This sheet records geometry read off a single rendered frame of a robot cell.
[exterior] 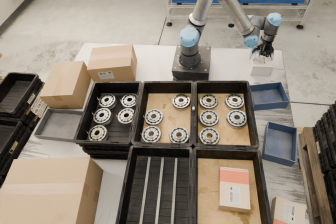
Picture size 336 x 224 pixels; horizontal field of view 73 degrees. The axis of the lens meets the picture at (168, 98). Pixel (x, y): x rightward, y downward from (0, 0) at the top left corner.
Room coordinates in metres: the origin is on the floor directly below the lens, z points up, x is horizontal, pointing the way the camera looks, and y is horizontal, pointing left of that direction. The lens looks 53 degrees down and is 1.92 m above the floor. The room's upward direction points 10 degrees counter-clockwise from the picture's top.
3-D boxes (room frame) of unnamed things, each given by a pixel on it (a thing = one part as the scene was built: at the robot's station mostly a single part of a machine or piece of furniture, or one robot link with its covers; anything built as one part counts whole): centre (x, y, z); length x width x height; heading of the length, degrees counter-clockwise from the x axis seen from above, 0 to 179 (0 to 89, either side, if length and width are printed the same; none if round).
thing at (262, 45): (1.02, -0.66, 0.90); 0.09 x 0.08 x 0.12; 162
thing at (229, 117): (0.58, -0.34, 0.86); 0.10 x 0.10 x 0.01
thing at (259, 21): (1.06, -0.57, 1.06); 0.11 x 0.11 x 0.08; 64
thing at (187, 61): (1.12, -0.19, 0.85); 0.15 x 0.15 x 0.10
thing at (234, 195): (0.24, -0.21, 0.87); 0.16 x 0.12 x 0.07; 163
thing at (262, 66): (1.05, -0.67, 0.75); 0.20 x 0.12 x 0.09; 162
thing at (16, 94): (1.34, 1.26, 0.37); 0.40 x 0.30 x 0.45; 162
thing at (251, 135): (0.60, -0.27, 0.87); 0.40 x 0.30 x 0.11; 167
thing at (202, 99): (0.72, -0.22, 0.86); 0.10 x 0.10 x 0.01
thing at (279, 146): (0.45, -0.55, 0.74); 0.20 x 0.15 x 0.07; 152
